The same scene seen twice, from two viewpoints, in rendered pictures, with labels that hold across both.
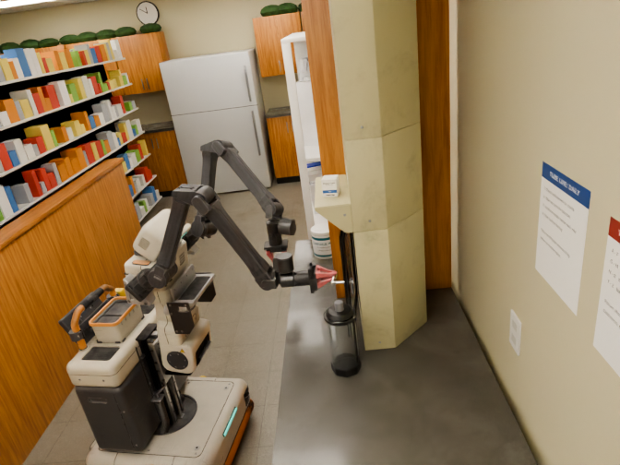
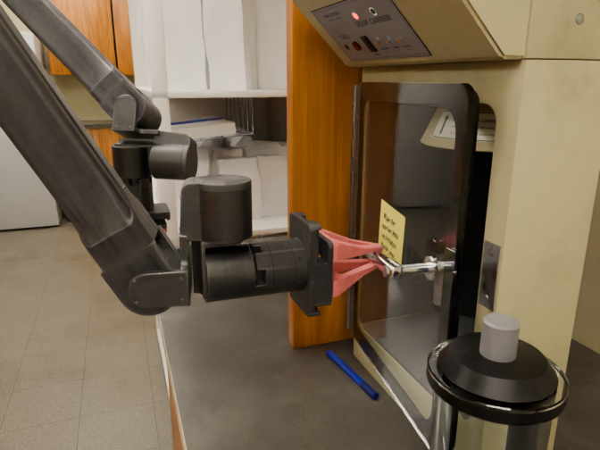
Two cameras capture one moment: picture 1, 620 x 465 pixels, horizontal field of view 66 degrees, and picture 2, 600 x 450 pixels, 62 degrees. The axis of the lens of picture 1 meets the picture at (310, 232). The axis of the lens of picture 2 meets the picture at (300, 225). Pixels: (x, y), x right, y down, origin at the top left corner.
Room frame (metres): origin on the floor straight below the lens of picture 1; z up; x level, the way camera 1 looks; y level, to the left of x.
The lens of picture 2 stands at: (1.06, 0.23, 1.39)
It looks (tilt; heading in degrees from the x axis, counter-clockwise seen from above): 16 degrees down; 336
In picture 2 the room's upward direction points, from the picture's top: straight up
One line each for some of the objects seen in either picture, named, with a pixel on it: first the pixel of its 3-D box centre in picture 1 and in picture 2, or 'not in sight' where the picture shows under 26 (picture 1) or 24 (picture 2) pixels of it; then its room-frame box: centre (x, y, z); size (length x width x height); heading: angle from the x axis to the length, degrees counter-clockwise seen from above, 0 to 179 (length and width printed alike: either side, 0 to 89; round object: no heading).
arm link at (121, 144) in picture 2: (274, 226); (135, 160); (1.89, 0.15, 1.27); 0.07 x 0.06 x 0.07; 59
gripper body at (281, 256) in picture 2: (304, 278); (282, 265); (1.53, 0.04, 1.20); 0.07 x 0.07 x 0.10; 85
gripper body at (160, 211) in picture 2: (275, 239); (135, 198); (1.89, 0.15, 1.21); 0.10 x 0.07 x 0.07; 86
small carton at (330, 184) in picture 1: (330, 185); not in sight; (1.52, -0.09, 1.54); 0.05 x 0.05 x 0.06; 74
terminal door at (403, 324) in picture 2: (349, 269); (394, 245); (1.57, -0.13, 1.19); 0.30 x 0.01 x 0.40; 169
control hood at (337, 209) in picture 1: (332, 202); (382, 16); (1.57, -0.09, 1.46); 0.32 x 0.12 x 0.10; 176
